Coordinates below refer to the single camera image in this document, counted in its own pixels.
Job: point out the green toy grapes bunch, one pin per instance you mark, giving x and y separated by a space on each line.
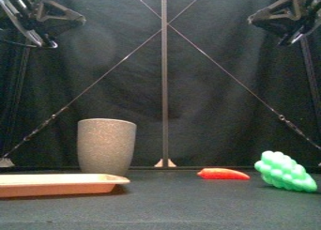
285 171

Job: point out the black cloth backdrop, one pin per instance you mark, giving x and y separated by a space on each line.
216 114

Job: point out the grey speckled cup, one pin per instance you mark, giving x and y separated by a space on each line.
105 146

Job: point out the red toy chili pepper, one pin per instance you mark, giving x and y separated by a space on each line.
222 174

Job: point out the pink rectangular tray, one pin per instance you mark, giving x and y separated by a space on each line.
53 183

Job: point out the dark side frame post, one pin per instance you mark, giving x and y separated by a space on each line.
310 71

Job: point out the vertical metal frame post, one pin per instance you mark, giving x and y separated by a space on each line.
164 83

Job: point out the pale corner foot bracket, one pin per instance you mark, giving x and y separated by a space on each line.
5 162

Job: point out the pale post foot bracket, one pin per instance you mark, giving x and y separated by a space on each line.
164 163

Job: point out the black horizontal frame rail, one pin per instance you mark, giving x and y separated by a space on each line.
187 168

